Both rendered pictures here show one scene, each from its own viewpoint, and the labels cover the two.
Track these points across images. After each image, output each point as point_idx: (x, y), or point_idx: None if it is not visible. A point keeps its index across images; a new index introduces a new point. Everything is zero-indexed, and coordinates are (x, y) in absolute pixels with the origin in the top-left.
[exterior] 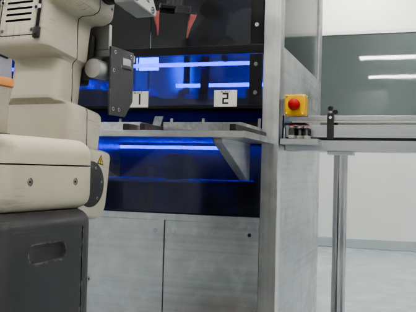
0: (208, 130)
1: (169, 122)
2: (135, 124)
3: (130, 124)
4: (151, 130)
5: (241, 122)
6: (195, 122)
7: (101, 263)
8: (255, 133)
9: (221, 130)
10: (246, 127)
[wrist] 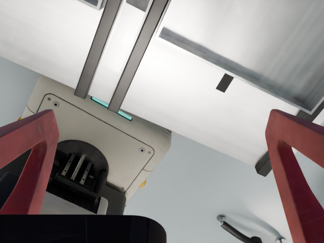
0: (223, 153)
1: (168, 44)
2: (94, 69)
3: (87, 91)
4: (131, 113)
5: (313, 111)
6: (223, 71)
7: None
8: (321, 122)
9: (243, 161)
10: (312, 121)
